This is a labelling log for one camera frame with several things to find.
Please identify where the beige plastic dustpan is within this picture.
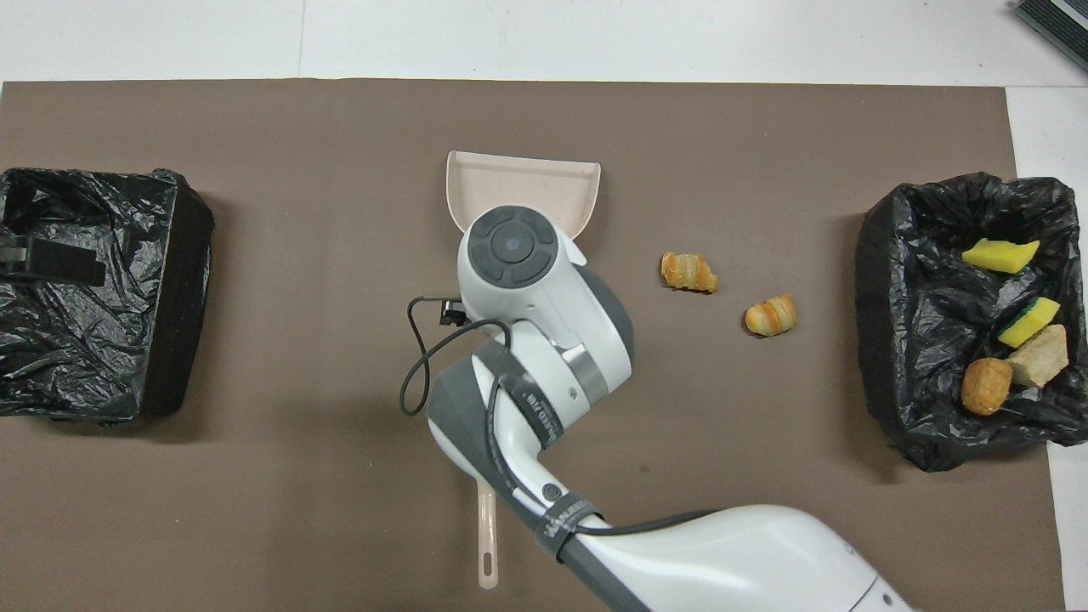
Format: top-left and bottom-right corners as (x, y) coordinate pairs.
(446, 150), (602, 247)

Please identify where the small croissant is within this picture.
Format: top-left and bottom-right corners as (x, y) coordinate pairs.
(745, 294), (799, 338)
(660, 251), (720, 294)

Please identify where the brown bread roll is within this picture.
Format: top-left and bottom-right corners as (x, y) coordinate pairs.
(960, 357), (1014, 417)

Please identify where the yellow sponge piece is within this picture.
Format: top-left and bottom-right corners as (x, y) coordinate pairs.
(996, 297), (1062, 349)
(961, 238), (1041, 275)

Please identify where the pale beige bread chunk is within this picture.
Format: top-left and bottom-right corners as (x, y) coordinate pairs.
(1006, 324), (1070, 388)

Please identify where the bin with black trash bag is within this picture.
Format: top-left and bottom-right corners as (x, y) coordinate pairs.
(0, 167), (216, 424)
(854, 172), (1088, 473)

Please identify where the brown table mat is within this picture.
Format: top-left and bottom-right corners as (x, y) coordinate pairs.
(0, 79), (1066, 612)

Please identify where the dark ribbed device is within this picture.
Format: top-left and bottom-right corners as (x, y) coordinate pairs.
(1011, 0), (1088, 73)

